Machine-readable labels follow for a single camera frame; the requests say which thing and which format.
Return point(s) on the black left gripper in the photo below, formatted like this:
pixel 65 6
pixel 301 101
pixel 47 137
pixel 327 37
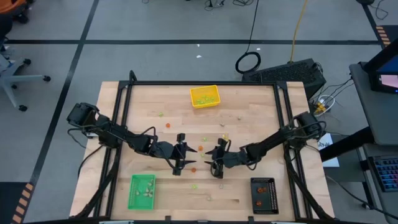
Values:
pixel 177 154

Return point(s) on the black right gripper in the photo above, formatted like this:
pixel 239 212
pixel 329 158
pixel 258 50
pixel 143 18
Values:
pixel 230 159

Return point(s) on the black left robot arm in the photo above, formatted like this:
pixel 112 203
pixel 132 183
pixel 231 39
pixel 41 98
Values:
pixel 109 133

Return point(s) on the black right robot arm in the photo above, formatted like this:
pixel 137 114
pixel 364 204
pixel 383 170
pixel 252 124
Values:
pixel 273 141

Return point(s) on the yellow plastic basket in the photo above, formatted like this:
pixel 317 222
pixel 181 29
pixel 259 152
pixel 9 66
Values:
pixel 194 90

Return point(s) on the green plastic basket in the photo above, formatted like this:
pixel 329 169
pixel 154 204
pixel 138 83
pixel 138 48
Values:
pixel 133 202

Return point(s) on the black plastic basket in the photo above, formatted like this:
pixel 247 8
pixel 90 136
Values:
pixel 265 209

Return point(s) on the black computer case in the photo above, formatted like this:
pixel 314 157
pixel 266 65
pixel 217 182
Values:
pixel 286 76

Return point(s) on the white paper label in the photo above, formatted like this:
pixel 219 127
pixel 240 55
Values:
pixel 328 149

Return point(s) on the yellow power strip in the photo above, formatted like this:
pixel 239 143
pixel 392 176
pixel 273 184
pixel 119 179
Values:
pixel 320 107

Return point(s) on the grey desk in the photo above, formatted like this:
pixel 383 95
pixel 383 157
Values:
pixel 376 115

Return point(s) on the backlit keyboard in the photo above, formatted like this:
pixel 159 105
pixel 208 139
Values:
pixel 387 172

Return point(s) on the black monitor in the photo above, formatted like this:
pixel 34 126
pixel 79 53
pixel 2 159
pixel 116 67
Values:
pixel 384 73

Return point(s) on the grey-legged office chair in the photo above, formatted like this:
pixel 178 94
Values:
pixel 12 77

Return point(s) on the person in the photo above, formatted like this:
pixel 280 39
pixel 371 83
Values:
pixel 4 29

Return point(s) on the orange chair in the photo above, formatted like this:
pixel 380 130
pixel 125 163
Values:
pixel 12 4

